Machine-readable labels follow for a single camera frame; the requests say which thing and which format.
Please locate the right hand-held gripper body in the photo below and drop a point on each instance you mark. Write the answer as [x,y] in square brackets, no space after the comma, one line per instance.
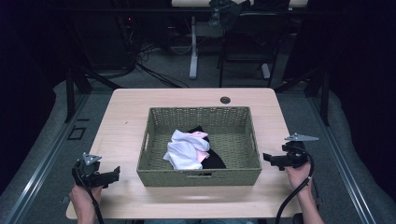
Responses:
[295,155]

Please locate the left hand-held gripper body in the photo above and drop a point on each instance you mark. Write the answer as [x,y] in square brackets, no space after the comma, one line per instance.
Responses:
[85,172]

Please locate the person's right hand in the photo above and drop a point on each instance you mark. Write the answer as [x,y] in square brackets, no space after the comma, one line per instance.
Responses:
[298,177]

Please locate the person's left hand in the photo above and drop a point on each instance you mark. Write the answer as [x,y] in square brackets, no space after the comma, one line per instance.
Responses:
[81,196]

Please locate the green woven basket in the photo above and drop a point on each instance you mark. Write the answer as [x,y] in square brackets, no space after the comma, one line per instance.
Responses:
[232,146]

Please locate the black cloth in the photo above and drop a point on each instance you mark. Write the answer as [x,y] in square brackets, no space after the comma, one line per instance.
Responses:
[214,161]

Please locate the black metal stand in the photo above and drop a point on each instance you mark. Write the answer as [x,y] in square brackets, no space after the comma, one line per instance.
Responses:
[71,90]
[323,93]

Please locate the white cloth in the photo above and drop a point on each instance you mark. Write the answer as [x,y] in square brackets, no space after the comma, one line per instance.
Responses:
[182,151]

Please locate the pink cloth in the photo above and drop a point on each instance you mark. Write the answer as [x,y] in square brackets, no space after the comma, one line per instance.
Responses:
[200,135]

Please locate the white desk foot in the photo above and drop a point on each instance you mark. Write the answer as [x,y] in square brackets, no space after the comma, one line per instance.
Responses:
[265,71]

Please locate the black chair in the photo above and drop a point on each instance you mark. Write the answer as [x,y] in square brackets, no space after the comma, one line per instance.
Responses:
[249,37]

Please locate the white desk leg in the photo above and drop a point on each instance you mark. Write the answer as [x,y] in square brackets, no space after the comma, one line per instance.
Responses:
[193,49]

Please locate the dark bag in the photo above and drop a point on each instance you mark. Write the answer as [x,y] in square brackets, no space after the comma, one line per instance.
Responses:
[225,12]

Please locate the white desk top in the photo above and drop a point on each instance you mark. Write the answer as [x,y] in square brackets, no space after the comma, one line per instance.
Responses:
[190,2]

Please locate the black floor outlet frame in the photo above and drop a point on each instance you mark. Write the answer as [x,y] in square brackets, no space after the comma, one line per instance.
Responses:
[77,133]

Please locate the metal floor rail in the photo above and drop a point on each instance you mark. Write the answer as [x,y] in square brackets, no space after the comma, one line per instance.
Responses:
[339,161]
[43,161]

